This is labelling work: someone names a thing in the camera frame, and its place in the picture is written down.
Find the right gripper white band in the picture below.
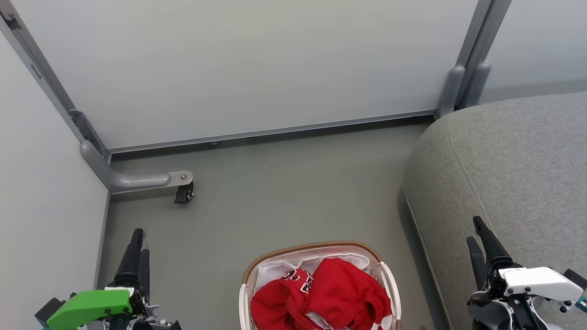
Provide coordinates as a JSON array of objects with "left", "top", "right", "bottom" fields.
[{"left": 466, "top": 216, "right": 587, "bottom": 330}]

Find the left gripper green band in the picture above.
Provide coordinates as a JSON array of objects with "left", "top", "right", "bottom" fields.
[{"left": 35, "top": 228, "right": 182, "bottom": 330}]

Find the red knit garment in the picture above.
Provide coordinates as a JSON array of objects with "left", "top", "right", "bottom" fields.
[{"left": 305, "top": 258, "right": 393, "bottom": 330}]

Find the red and white jersey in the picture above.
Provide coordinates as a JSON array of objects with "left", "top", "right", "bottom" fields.
[{"left": 250, "top": 268, "right": 332, "bottom": 330}]

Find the grey fabric sofa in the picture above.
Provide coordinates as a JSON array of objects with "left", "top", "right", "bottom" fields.
[{"left": 403, "top": 92, "right": 587, "bottom": 330}]

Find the black caster wheel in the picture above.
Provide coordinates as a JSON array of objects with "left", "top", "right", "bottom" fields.
[{"left": 174, "top": 182, "right": 195, "bottom": 204}]

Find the white laundry basket brown rim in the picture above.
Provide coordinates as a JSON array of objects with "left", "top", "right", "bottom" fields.
[{"left": 238, "top": 241, "right": 403, "bottom": 330}]

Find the grey partition foot bracket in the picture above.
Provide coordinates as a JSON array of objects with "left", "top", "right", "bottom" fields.
[{"left": 81, "top": 140, "right": 194, "bottom": 194}]

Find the grey partition corner post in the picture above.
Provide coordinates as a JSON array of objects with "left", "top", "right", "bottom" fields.
[{"left": 0, "top": 8, "right": 112, "bottom": 164}]

